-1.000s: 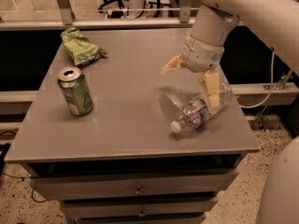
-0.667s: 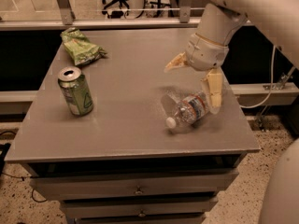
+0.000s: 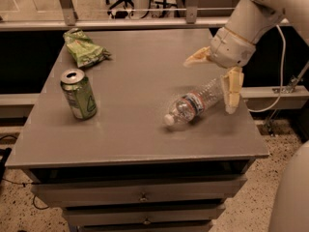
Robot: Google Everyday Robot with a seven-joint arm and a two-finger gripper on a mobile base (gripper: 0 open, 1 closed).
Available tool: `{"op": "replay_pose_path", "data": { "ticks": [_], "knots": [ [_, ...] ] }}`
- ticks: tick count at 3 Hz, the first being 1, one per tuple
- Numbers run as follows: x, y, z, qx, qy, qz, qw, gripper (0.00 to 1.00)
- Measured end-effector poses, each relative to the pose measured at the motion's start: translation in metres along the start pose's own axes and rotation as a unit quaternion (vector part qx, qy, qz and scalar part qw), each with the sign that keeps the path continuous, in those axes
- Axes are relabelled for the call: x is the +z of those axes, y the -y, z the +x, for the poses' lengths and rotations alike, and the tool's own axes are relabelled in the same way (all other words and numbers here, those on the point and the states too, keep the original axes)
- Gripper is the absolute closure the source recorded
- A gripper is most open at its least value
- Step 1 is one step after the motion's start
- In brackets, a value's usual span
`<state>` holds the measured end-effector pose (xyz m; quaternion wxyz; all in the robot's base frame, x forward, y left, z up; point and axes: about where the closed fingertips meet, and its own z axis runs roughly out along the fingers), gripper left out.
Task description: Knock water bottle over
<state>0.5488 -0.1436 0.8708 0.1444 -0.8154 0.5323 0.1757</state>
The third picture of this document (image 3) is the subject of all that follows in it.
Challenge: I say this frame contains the grey drawer cabinet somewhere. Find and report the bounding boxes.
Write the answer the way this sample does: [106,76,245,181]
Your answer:
[7,29,268,232]

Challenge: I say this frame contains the top grey drawer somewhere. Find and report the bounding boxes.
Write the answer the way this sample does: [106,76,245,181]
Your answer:
[32,175,247,207]

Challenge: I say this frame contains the grey metal railing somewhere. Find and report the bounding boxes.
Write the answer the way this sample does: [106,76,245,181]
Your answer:
[0,16,229,32]

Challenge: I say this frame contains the white cable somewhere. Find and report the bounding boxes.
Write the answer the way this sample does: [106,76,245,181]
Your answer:
[246,24,287,114]

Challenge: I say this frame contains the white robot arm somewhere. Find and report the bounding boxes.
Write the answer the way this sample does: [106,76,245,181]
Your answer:
[185,0,309,232]

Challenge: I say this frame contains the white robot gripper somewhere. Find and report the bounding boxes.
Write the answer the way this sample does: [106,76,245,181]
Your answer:
[183,27,256,114]

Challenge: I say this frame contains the grey drawer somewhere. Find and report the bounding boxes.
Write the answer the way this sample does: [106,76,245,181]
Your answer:
[32,175,247,207]
[63,203,225,226]

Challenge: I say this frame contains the black floor cable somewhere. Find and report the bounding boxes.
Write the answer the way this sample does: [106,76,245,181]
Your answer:
[0,135,49,211]

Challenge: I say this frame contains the clear plastic water bottle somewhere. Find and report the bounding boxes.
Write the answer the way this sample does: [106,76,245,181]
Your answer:
[164,78,223,126]

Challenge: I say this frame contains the green soda can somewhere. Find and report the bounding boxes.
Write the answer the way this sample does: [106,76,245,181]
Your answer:
[60,69,97,120]

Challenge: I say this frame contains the green chip bag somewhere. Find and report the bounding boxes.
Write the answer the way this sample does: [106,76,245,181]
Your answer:
[63,28,111,69]

